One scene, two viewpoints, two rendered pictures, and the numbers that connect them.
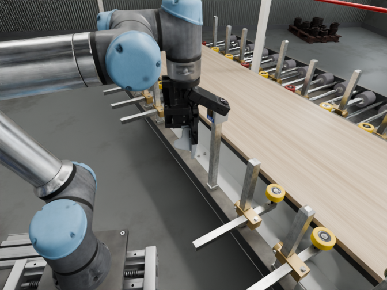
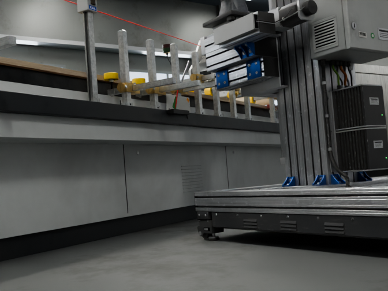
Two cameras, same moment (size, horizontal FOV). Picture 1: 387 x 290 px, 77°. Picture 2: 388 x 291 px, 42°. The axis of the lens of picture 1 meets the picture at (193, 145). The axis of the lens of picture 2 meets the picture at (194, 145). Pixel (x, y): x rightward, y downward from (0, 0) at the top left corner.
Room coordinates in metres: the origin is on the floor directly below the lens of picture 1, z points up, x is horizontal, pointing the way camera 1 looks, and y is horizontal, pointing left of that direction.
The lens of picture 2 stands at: (1.69, 2.30, 0.32)
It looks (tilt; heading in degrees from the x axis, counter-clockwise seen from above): 3 degrees up; 241
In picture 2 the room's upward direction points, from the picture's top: 4 degrees counter-clockwise
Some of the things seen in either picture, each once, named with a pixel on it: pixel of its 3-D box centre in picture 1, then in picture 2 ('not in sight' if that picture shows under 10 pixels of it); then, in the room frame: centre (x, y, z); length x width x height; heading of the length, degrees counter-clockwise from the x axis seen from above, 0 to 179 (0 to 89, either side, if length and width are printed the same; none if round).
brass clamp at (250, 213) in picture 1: (247, 213); (128, 88); (0.65, -0.24, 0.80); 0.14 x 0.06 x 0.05; 29
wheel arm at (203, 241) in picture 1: (237, 223); (140, 87); (0.60, -0.19, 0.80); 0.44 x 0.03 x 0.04; 119
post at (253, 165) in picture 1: (246, 199); (125, 74); (0.67, -0.23, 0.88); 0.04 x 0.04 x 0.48; 29
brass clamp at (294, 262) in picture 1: (289, 260); (155, 90); (0.43, -0.37, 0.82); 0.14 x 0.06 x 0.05; 29
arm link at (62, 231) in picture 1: (64, 232); not in sight; (0.32, 0.31, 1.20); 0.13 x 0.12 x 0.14; 13
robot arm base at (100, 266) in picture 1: (78, 258); (233, 9); (0.31, 0.31, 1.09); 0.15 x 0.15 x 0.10
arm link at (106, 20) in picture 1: (131, 34); not in sight; (0.48, 0.12, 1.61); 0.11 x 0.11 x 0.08; 13
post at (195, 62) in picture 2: not in sight; (197, 86); (0.02, -0.60, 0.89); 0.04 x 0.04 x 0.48; 29
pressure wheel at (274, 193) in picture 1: (273, 198); (111, 82); (0.70, -0.36, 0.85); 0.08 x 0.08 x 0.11
